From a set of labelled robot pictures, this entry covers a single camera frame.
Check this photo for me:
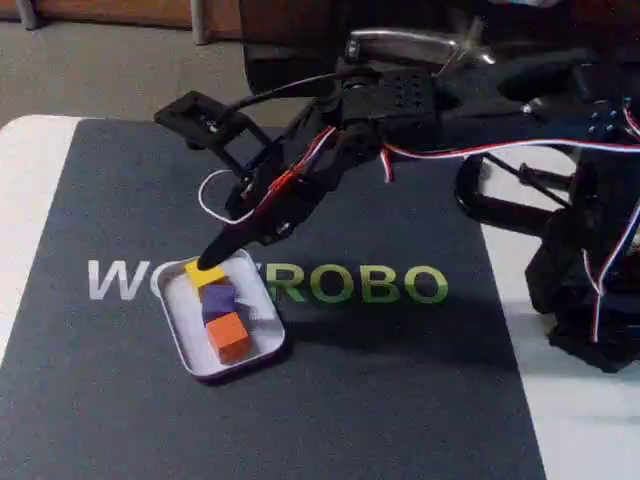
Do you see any yellow wooden cube block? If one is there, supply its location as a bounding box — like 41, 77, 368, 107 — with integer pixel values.
183, 256, 225, 290

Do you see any white metal tray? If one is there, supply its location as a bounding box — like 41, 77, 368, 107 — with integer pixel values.
158, 248, 287, 387

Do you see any purple wooden cube block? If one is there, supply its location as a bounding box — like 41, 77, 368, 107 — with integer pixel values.
200, 283, 240, 322

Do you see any orange wooden cube block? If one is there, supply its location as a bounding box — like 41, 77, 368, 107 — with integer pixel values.
205, 311, 250, 365

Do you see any silver chair base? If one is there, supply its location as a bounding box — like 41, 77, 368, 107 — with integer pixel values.
346, 16, 497, 67

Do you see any black table clamp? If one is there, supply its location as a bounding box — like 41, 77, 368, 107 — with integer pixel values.
453, 149, 582, 232

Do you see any dark mat with WOWROBO print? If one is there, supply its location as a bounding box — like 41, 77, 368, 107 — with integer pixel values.
0, 117, 547, 480

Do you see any grey metal leg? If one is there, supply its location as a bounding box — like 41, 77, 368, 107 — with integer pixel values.
190, 0, 211, 47
14, 0, 39, 30

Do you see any thin white cable loop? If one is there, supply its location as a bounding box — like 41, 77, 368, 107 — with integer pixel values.
197, 168, 251, 222

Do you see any black camera cable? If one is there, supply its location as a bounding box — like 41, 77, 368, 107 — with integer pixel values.
214, 71, 351, 132

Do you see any black camera mount box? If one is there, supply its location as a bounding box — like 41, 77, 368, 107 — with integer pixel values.
153, 91, 274, 176

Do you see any red white blue wire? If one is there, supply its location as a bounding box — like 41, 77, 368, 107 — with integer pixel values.
377, 138, 640, 185
581, 197, 640, 345

